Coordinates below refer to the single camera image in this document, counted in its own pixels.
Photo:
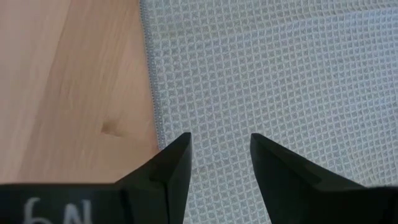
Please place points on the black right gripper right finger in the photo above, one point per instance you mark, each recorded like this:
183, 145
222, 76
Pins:
295, 193

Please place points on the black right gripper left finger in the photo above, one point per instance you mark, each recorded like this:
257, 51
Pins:
149, 193

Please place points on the grey waffle microfiber towel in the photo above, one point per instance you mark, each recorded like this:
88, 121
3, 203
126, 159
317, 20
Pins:
264, 62

